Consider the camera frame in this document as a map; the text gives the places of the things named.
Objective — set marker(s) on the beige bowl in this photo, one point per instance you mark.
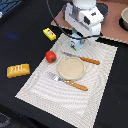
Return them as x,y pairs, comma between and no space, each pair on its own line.
124,16

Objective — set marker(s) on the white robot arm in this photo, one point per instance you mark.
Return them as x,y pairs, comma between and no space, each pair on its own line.
85,18

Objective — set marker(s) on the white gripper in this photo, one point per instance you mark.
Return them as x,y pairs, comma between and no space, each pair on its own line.
85,18

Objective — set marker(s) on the large grey pot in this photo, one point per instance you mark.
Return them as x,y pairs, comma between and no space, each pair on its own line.
103,8

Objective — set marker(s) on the red tomato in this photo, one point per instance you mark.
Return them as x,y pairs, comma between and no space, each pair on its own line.
51,56

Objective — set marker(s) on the orange bread loaf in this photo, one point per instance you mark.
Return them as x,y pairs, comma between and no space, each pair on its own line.
18,70

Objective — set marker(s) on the fork with wooden handle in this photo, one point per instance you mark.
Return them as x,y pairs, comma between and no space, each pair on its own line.
69,82

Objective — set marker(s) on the woven beige placemat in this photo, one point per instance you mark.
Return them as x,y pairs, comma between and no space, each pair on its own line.
76,107

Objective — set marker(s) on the yellow butter box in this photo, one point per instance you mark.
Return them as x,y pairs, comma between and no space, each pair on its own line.
49,34

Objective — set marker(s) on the round beige plate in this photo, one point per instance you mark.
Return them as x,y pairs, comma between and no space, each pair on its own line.
71,68

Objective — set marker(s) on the knife with wooden handle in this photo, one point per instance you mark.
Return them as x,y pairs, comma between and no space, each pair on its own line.
82,58

